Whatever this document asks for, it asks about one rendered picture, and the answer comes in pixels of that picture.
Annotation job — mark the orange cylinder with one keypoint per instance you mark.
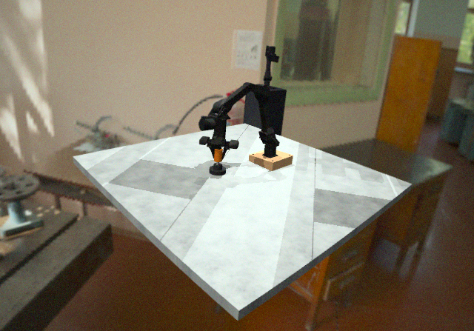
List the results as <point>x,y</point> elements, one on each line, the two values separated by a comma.
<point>218,155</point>

